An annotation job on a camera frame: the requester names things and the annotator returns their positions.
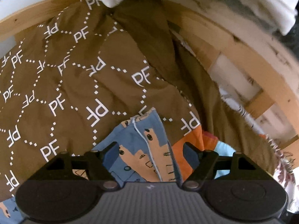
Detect patterned white cloth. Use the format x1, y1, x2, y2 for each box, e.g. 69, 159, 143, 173
221, 93, 299, 213

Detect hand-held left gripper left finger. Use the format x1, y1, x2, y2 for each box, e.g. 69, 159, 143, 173
43, 141, 121, 190

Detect blue printed pants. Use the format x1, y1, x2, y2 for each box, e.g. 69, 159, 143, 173
0, 107, 185, 220

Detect white grey cloth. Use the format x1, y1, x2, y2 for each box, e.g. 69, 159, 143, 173
159, 0, 298, 36

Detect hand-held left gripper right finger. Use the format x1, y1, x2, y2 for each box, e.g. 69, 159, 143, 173
181, 141, 260, 190

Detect wooden bed frame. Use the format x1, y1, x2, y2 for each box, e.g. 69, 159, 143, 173
0, 0, 299, 151

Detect brown printed blanket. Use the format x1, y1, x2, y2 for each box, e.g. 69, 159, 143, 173
0, 0, 277, 202

